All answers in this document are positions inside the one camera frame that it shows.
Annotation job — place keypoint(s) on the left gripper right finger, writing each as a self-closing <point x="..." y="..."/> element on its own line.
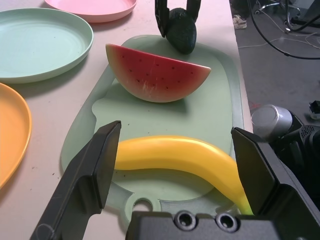
<point x="260" y="170"/>

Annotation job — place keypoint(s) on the dark green toy avocado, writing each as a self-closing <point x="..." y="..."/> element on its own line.
<point x="182" y="35"/>

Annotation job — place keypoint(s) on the white sneaker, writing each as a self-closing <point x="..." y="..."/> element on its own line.
<point x="240" y="22"/>

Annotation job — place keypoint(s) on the bystander leg dark trousers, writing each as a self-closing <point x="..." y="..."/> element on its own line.
<point x="240" y="7"/>

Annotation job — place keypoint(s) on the yellow toy banana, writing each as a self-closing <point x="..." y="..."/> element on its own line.
<point x="175" y="155"/>

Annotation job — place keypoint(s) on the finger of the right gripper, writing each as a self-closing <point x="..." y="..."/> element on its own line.
<point x="195" y="8"/>
<point x="163" y="15"/>

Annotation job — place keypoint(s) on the chrome office chair base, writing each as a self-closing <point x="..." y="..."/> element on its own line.
<point x="288" y="17"/>

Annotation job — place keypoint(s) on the yellow plastic plate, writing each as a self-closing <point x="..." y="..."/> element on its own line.
<point x="12" y="137"/>

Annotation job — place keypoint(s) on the toy watermelon slice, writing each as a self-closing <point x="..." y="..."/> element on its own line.
<point x="155" y="75"/>

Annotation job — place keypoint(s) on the pink plastic plate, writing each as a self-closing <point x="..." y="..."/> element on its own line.
<point x="95" y="10"/>

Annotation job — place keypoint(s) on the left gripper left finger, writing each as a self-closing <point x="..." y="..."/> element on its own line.
<point x="87" y="175"/>

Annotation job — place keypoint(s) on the mint green plastic plate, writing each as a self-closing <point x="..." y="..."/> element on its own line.
<point x="37" y="45"/>

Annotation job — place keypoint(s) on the grey robot left leg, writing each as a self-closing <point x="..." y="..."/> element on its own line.
<point x="271" y="122"/>

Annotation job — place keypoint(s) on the green cutting board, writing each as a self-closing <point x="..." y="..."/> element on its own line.
<point x="205" y="105"/>

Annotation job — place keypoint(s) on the grey robot torso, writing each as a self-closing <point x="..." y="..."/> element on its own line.
<point x="307" y="132"/>

